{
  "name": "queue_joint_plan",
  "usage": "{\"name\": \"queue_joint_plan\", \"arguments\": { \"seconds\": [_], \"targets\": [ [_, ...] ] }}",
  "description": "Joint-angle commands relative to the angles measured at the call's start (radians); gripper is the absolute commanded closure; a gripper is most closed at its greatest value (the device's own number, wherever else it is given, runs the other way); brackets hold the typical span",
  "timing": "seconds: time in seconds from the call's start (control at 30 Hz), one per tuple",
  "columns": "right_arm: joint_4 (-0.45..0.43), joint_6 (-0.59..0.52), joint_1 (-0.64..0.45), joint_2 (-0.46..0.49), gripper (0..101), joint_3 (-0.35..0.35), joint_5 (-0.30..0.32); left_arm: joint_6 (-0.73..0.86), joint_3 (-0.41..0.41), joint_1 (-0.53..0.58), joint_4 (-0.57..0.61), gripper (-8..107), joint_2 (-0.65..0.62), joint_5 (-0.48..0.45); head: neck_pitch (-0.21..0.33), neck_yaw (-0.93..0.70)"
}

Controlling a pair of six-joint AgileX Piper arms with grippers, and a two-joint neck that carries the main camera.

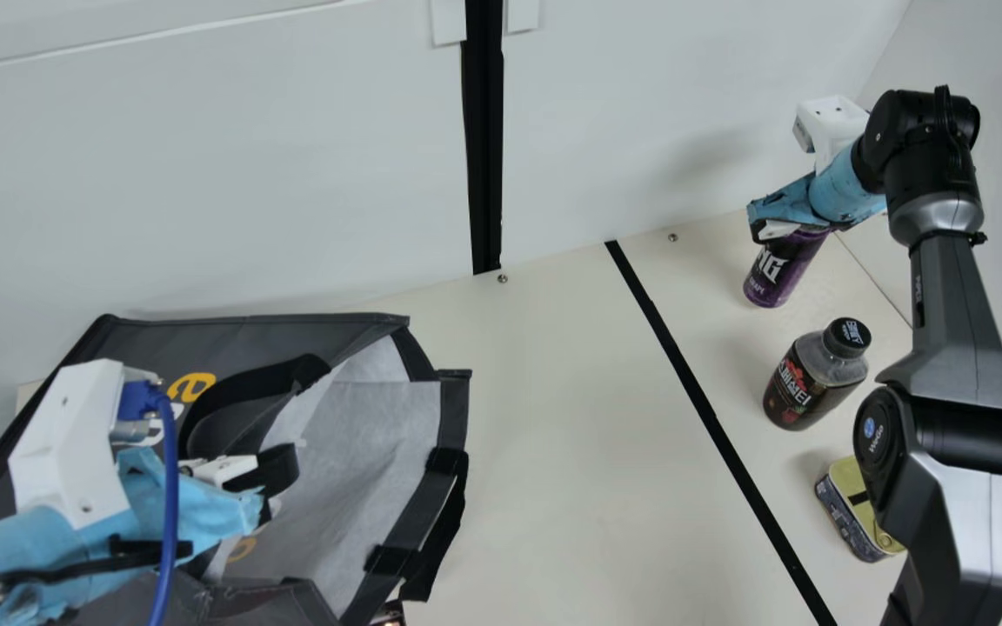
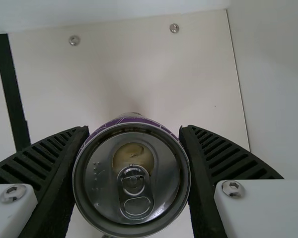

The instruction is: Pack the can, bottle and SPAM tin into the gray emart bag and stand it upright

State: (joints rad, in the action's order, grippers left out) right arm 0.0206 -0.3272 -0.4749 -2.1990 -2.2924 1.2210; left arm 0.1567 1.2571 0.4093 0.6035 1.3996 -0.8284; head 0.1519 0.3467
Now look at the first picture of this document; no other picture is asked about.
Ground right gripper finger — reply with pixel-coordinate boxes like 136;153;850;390
749;217;832;244

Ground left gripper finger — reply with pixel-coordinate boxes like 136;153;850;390
177;453;263;492

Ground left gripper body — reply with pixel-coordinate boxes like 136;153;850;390
0;446;264;626

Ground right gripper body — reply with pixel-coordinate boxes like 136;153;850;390
746;146;889;232

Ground purple can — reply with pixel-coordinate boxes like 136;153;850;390
743;228;831;309

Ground dark grey bag with straps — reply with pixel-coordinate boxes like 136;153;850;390
0;313;473;626

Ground dark coffee bottle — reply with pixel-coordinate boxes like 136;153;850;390
762;317;872;432

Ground rectangular gold tin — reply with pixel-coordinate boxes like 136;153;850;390
814;454;907;564

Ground black strip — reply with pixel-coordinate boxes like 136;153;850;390
604;240;839;626

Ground blue cable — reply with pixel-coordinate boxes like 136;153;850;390
117;380;183;626

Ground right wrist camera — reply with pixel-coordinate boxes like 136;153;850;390
792;94;872;171

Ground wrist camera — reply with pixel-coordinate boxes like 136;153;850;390
8;359;163;532
792;94;872;171

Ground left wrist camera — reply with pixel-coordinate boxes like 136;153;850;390
8;359;163;532

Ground black post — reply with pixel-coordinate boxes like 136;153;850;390
460;0;504;276

